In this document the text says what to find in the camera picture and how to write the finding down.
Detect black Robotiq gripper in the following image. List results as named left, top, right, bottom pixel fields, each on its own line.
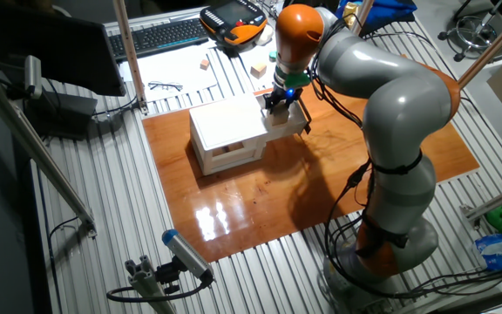
left=263, top=85, right=302, bottom=116

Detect white drawer with black handle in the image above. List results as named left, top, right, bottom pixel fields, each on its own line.
left=254, top=89, right=313, bottom=143

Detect white two-drawer cabinet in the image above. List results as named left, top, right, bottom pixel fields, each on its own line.
left=188, top=93, right=270, bottom=176

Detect medium wooden cube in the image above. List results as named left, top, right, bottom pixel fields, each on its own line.
left=249, top=61, right=268, bottom=79

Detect white paper sheet under cubes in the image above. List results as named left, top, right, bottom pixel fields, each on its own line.
left=235, top=37, right=281, bottom=92

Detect orange black teach pendant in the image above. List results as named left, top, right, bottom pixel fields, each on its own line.
left=199, top=0, right=268, bottom=50

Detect glossy brown wooden board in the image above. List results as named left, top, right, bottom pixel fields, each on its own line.
left=141, top=54, right=481, bottom=263

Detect white paper sheet with eyeglasses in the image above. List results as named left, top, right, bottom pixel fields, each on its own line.
left=118, top=43, right=220, bottom=104

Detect black rimmed eyeglasses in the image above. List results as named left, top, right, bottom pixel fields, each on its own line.
left=147, top=80, right=185, bottom=92

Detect gold foil object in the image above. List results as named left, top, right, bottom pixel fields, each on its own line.
left=342, top=2, right=363, bottom=27

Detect black computer keyboard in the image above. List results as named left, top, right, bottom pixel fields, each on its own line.
left=107, top=17, right=211, bottom=62

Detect blue cloth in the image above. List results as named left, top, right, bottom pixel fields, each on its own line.
left=333, top=0, right=417, bottom=32

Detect office chair base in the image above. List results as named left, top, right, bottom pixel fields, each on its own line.
left=437, top=0, right=502, bottom=63

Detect dark monitor base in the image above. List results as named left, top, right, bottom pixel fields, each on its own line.
left=24, top=89, right=124, bottom=141

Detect black computer monitor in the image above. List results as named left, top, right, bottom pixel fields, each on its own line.
left=0, top=3, right=126, bottom=98

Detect silver webcam on pole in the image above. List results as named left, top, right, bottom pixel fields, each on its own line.
left=23, top=55, right=44, bottom=100

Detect blue plastic tissue packet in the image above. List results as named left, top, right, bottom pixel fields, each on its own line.
left=472, top=233, right=502, bottom=271

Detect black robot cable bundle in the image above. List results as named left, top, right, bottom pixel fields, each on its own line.
left=307, top=19, right=502, bottom=302

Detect aluminium frame post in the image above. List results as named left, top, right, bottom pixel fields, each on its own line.
left=459, top=177, right=502, bottom=223
left=456, top=2, right=502, bottom=91
left=0, top=56, right=98, bottom=239
left=349, top=0, right=375, bottom=38
left=112, top=0, right=150, bottom=115

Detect silver camera with blue cap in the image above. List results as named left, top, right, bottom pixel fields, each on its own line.
left=161, top=229, right=215, bottom=283

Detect aluminium camera mount profile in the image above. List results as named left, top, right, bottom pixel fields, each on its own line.
left=124, top=255, right=178, bottom=314

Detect black camera cable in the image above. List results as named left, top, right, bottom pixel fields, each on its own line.
left=105, top=274, right=214, bottom=304

